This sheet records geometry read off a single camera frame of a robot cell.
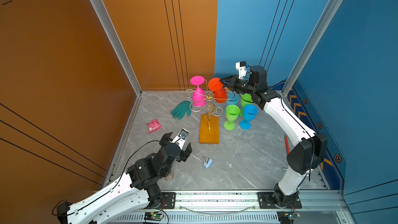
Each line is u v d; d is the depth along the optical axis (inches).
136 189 18.5
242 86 26.2
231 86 26.4
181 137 22.5
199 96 33.4
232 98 28.6
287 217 27.4
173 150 19.3
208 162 32.8
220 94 32.3
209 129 38.2
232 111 37.0
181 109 43.1
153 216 27.8
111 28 33.5
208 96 29.7
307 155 17.8
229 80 27.0
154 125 39.1
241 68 27.9
